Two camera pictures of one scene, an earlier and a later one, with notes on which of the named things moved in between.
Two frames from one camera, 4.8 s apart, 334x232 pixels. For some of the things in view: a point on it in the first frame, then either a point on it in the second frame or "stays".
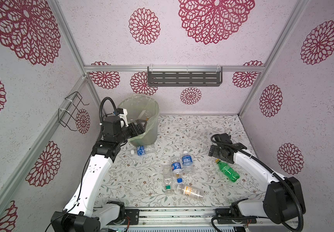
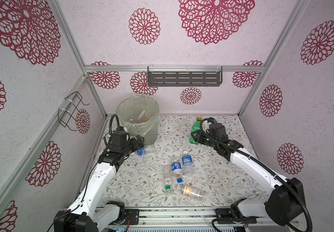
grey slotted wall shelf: x=185 y=76 stays
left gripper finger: x=137 y=129 -> x=135 y=147
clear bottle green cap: x=168 y=174 stays
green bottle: x=228 y=171 -> x=196 y=127
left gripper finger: x=140 y=123 -> x=140 y=141
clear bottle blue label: x=144 y=150 stays
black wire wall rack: x=66 y=117 stays
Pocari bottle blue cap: x=176 y=165 stays
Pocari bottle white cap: x=187 y=162 stays
